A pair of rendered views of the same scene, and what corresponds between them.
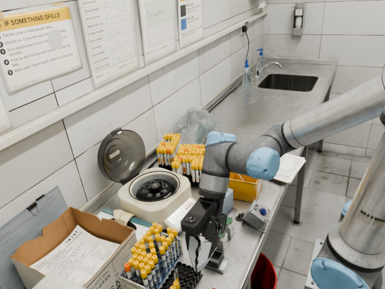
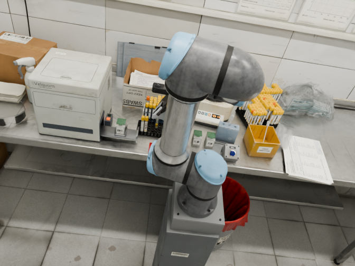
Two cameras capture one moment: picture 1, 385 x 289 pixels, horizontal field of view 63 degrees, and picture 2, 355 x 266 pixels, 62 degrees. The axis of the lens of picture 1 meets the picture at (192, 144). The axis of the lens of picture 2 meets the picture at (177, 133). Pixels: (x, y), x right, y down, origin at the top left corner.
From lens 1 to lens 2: 89 cm
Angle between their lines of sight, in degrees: 45
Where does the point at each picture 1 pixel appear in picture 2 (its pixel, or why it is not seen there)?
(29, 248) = (140, 62)
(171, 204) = (204, 104)
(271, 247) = (290, 244)
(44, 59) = not seen: outside the picture
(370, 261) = (158, 151)
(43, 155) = (179, 27)
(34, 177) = (167, 35)
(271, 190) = (270, 164)
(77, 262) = (146, 84)
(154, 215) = not seen: hidden behind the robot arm
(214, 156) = not seen: hidden behind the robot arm
